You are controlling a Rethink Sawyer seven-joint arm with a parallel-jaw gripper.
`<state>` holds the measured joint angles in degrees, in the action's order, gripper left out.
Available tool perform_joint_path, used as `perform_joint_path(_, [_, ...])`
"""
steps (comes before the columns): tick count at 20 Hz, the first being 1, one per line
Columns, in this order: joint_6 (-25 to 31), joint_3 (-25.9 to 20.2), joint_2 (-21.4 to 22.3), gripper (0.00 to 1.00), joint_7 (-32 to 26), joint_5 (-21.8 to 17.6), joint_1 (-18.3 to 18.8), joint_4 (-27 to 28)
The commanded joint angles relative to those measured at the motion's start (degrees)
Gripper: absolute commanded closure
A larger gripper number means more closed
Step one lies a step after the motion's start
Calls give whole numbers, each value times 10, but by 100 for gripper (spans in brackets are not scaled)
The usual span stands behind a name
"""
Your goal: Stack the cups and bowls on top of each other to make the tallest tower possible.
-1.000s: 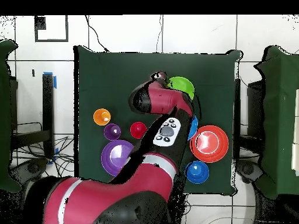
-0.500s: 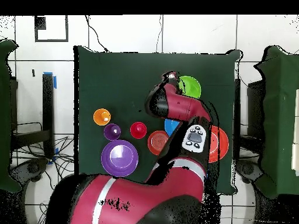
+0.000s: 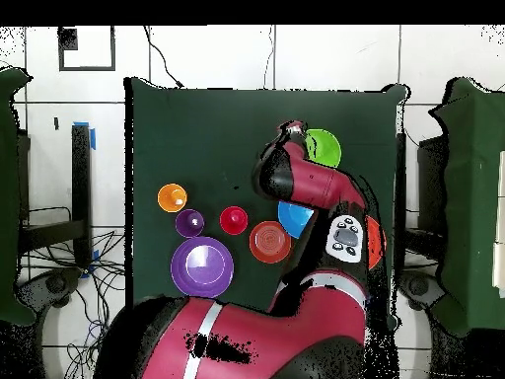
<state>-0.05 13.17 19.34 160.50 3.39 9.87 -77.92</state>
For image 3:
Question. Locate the large light blue bowl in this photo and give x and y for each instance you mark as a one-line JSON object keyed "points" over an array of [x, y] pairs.
{"points": [[294, 219]]}

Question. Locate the orange cup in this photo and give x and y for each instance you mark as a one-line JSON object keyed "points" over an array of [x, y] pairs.
{"points": [[172, 197]]}

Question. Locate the green bowl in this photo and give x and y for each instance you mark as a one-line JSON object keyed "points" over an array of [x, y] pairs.
{"points": [[325, 148]]}

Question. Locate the red cup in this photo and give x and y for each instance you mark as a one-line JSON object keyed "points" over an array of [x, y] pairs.
{"points": [[233, 220]]}

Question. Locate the purple cup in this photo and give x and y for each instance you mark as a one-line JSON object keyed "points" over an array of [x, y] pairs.
{"points": [[189, 223]]}

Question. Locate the purple bowl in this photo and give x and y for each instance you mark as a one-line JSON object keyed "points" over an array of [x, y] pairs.
{"points": [[201, 268]]}

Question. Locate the dark green table cloth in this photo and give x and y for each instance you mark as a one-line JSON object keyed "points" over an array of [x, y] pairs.
{"points": [[217, 138]]}

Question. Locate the green clothed side table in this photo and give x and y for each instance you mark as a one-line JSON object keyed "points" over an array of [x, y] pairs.
{"points": [[473, 197], [8, 197]]}

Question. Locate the large orange bowl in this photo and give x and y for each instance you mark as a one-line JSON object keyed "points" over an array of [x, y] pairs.
{"points": [[375, 241]]}

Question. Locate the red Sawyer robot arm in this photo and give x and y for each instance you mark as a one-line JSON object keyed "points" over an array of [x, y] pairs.
{"points": [[276, 335]]}

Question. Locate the small orange bowl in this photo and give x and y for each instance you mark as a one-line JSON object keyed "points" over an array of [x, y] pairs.
{"points": [[270, 242]]}

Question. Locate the black equipment stand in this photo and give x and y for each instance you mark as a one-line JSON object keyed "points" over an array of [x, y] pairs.
{"points": [[81, 177], [432, 177]]}

